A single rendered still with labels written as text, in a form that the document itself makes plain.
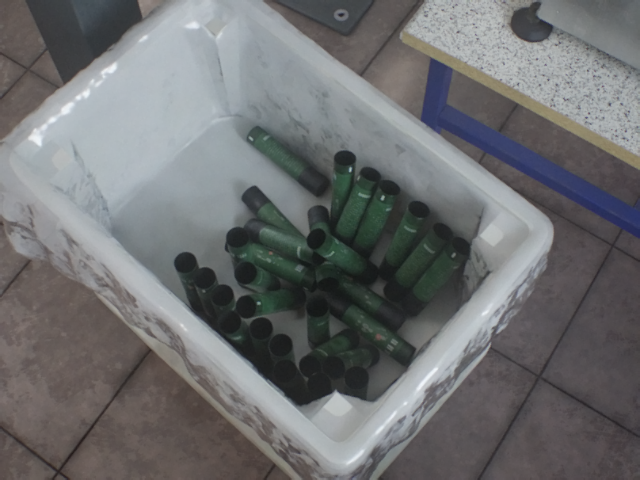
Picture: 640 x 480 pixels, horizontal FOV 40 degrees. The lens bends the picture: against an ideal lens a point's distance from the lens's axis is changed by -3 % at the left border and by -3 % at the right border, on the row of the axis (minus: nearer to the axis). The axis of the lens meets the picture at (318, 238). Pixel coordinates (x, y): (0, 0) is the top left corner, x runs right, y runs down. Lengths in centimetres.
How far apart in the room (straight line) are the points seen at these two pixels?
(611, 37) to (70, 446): 122
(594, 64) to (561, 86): 6
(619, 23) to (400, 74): 102
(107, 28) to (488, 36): 58
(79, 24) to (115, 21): 9
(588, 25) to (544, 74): 9
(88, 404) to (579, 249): 104
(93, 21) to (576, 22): 69
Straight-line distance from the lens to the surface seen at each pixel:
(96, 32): 138
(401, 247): 125
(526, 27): 118
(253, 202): 135
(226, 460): 172
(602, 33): 113
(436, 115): 149
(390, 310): 127
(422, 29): 118
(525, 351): 180
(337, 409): 104
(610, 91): 117
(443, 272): 122
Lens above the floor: 168
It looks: 66 degrees down
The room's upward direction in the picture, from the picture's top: 2 degrees counter-clockwise
